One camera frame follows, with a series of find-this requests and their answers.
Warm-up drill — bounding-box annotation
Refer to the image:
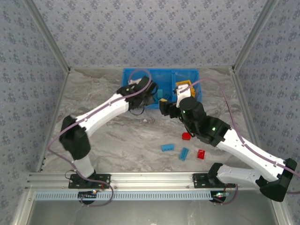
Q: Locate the small controller board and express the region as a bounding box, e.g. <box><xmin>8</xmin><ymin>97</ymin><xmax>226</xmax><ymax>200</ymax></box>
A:
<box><xmin>78</xmin><ymin>189</ymin><xmax>98</xmax><ymax>204</ymax></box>
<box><xmin>210</xmin><ymin>191</ymin><xmax>232</xmax><ymax>204</ymax></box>

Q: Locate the long aluminium frame rail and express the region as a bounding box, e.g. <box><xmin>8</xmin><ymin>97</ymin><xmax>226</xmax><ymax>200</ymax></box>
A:
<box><xmin>25</xmin><ymin>172</ymin><xmax>261</xmax><ymax>190</ymax></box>

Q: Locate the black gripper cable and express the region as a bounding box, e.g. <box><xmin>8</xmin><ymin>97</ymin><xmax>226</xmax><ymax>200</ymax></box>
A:
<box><xmin>128</xmin><ymin>106</ymin><xmax>147</xmax><ymax>116</ymax></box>

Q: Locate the blue plastic sorting bin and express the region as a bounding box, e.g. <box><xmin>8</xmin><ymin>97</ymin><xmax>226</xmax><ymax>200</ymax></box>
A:
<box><xmin>121</xmin><ymin>67</ymin><xmax>203</xmax><ymax>110</ymax></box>

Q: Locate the aluminium frame post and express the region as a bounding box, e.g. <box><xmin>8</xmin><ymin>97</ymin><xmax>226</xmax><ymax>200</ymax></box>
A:
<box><xmin>231</xmin><ymin>0</ymin><xmax>281</xmax><ymax>71</ymax></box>
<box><xmin>22</xmin><ymin>0</ymin><xmax>71</xmax><ymax>72</ymax></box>

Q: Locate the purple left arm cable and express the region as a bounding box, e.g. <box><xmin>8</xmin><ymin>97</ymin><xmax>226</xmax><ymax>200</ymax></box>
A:
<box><xmin>47</xmin><ymin>68</ymin><xmax>152</xmax><ymax>208</ymax></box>

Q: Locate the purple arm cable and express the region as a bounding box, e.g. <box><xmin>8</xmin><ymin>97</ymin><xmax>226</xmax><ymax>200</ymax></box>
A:
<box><xmin>47</xmin><ymin>68</ymin><xmax>152</xmax><ymax>208</ymax></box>
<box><xmin>184</xmin><ymin>78</ymin><xmax>300</xmax><ymax>206</ymax></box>

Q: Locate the yellow lego piece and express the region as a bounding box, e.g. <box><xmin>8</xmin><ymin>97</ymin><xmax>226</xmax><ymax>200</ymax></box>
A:
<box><xmin>176</xmin><ymin>80</ymin><xmax>192</xmax><ymax>89</ymax></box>

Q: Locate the slotted light blue cable duct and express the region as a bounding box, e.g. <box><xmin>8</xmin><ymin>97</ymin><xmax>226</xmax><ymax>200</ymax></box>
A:
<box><xmin>34</xmin><ymin>191</ymin><xmax>214</xmax><ymax>201</ymax></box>

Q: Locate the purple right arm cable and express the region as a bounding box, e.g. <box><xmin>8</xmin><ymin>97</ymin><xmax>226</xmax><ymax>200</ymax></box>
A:
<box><xmin>184</xmin><ymin>78</ymin><xmax>300</xmax><ymax>206</ymax></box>

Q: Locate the metal lower shelf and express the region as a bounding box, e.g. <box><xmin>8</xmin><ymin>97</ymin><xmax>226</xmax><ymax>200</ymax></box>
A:
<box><xmin>11</xmin><ymin>188</ymin><xmax>293</xmax><ymax>225</ymax></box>

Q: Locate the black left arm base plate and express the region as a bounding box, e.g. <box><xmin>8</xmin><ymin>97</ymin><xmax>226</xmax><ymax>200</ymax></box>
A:
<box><xmin>68</xmin><ymin>172</ymin><xmax>112</xmax><ymax>189</ymax></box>

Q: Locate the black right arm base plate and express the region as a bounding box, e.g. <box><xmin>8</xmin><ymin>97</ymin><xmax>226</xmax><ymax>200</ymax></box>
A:
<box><xmin>192</xmin><ymin>172</ymin><xmax>236</xmax><ymax>189</ymax></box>

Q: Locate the aluminium side rail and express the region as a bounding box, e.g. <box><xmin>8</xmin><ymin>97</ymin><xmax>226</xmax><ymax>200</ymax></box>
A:
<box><xmin>35</xmin><ymin>69</ymin><xmax>71</xmax><ymax>173</ymax></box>
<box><xmin>229</xmin><ymin>67</ymin><xmax>262</xmax><ymax>147</ymax></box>

